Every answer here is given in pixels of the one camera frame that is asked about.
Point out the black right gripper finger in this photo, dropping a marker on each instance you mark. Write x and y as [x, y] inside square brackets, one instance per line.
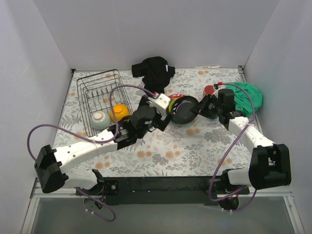
[196, 109]
[206, 100]

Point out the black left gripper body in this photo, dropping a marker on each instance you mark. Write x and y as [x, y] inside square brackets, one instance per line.
[158, 119]

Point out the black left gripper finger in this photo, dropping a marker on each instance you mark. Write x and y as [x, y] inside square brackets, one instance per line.
[161, 122]
[144, 103]

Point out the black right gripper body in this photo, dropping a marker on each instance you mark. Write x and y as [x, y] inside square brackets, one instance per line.
[204, 107]

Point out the pink cup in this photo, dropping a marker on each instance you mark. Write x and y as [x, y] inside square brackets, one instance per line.
[208, 91]

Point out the large white plate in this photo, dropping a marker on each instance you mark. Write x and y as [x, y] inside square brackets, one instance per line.
[175, 96]

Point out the black plate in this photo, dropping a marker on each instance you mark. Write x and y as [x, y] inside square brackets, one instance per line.
[182, 109]

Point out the lime green plate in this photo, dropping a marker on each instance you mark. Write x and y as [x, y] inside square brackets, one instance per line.
[171, 106]

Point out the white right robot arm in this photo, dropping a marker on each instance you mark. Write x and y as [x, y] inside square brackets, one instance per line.
[270, 162]

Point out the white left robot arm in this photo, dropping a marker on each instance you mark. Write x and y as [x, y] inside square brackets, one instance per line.
[55, 168]

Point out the yellow bowl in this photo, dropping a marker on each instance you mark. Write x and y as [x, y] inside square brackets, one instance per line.
[120, 111]

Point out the green cloth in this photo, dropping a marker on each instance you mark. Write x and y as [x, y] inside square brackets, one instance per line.
[242, 102]

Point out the black cloth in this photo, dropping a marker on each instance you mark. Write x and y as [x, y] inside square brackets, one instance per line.
[156, 73]

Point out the white green patterned bowl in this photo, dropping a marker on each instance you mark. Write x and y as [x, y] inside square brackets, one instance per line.
[100, 120]

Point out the floral table mat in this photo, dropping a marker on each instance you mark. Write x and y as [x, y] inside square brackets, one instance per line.
[194, 149]

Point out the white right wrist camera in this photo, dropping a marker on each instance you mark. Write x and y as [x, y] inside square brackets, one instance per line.
[216, 88]

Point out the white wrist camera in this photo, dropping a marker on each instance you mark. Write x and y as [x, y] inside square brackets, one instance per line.
[216, 88]
[160, 102]

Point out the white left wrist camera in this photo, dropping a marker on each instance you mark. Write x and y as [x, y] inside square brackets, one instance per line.
[160, 102]

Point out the black wire dish rack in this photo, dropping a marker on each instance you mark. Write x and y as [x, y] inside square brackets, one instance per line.
[94, 92]

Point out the black base frame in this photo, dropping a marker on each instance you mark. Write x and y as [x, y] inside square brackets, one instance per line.
[165, 190]

